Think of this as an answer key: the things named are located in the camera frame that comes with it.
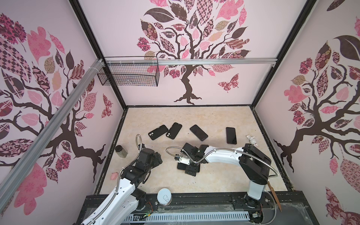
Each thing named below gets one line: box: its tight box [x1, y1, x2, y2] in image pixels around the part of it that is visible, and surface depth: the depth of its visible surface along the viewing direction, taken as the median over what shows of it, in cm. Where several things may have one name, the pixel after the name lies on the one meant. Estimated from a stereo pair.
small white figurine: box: [246, 135, 258, 147], surface depth 99 cm
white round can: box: [157, 187, 173, 206], surface depth 73 cm
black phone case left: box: [148, 124, 169, 141], surface depth 106 cm
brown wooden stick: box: [267, 180, 282, 212], surface depth 77 cm
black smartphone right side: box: [225, 127, 238, 145], surface depth 103 cm
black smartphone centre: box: [189, 124, 209, 142], surface depth 106 cm
